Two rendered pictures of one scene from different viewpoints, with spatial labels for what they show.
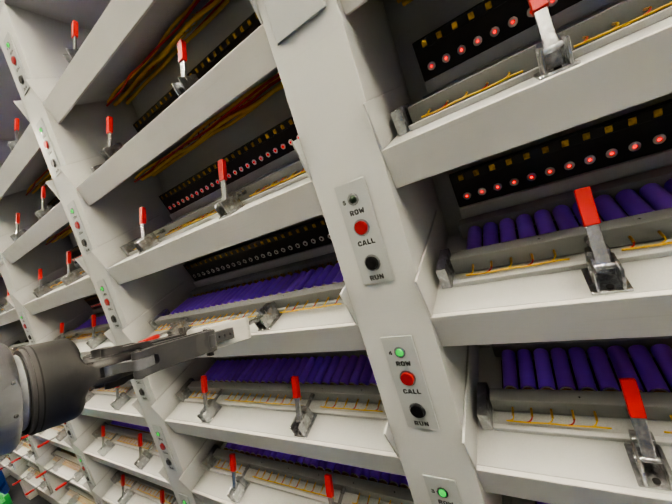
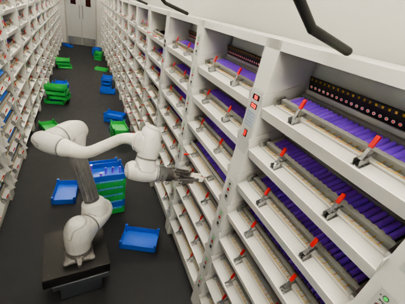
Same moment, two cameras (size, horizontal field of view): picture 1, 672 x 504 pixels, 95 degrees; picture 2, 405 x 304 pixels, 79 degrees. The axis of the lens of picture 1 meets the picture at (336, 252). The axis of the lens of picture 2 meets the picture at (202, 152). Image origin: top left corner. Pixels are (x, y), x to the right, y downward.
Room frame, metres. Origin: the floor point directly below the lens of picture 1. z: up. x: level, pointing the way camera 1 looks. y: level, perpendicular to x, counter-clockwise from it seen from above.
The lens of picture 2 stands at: (-0.61, -0.37, 1.78)
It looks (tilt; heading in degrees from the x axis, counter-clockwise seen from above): 29 degrees down; 28
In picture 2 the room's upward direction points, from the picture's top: 13 degrees clockwise
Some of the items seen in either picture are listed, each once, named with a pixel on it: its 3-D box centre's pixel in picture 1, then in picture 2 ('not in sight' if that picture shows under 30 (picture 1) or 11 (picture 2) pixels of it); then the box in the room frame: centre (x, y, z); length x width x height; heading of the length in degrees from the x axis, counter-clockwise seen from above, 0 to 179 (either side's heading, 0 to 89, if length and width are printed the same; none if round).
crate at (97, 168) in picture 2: not in sight; (106, 170); (0.54, 1.16, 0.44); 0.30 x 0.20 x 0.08; 154
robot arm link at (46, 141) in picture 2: not in sight; (49, 141); (-0.02, 0.89, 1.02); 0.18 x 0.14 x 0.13; 110
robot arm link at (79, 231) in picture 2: not in sight; (78, 232); (0.00, 0.71, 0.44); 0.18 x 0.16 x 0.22; 20
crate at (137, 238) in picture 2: not in sight; (140, 237); (0.49, 0.64, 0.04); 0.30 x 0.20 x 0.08; 124
